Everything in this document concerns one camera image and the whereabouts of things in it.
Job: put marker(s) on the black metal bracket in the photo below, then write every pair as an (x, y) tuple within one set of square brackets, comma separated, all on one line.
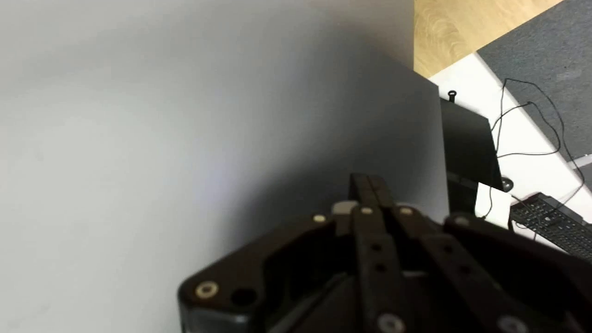
[(469, 142)]

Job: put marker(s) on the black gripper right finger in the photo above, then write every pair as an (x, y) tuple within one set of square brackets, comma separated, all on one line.
[(482, 279)]

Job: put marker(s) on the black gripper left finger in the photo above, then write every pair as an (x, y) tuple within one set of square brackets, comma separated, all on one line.
[(308, 279)]

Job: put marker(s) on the black keyboard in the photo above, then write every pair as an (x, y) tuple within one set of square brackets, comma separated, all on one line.
[(556, 223)]

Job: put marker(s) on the grey carpet mat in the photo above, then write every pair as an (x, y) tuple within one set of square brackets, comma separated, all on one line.
[(549, 57)]

